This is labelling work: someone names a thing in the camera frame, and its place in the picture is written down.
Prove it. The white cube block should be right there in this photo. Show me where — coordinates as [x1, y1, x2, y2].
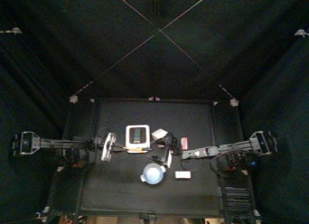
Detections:
[151, 128, 169, 142]

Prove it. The small red toy piece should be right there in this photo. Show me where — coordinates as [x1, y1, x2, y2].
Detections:
[179, 136, 190, 151]

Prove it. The light blue round bowl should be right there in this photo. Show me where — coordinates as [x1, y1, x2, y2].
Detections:
[139, 163, 167, 186]

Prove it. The small white rectangular box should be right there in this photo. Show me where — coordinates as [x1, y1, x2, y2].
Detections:
[174, 170, 191, 180]

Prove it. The black sheet with white text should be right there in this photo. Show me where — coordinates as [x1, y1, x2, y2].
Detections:
[222, 185, 253, 217]

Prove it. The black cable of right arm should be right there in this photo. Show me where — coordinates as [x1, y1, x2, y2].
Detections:
[179, 152, 234, 175]

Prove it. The thin diagonal brace cord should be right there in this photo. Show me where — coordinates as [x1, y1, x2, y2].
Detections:
[112, 0, 234, 99]
[74, 0, 214, 96]

